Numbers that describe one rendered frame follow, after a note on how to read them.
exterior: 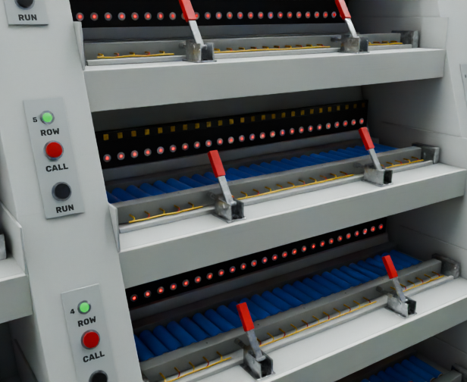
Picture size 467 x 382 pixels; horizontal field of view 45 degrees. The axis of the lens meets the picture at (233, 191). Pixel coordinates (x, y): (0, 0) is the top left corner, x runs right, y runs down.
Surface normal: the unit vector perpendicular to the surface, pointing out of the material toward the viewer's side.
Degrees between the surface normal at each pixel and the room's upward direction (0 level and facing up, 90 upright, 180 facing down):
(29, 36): 90
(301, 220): 109
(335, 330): 19
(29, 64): 90
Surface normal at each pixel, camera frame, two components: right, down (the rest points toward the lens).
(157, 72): 0.54, 0.25
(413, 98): -0.84, 0.17
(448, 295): 0.00, -0.95
